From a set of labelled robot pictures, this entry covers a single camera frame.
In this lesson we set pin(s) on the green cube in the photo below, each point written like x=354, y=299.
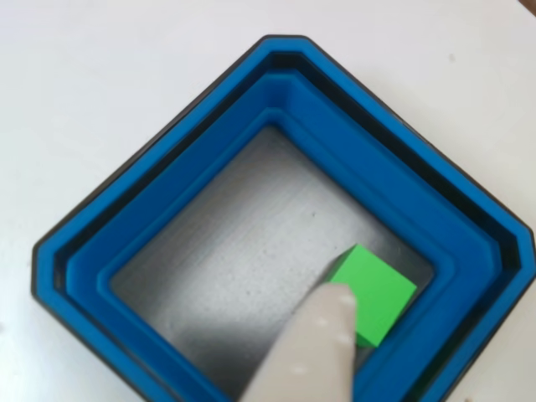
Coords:
x=377, y=293

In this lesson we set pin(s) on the blue square box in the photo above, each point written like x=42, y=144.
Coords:
x=335, y=125

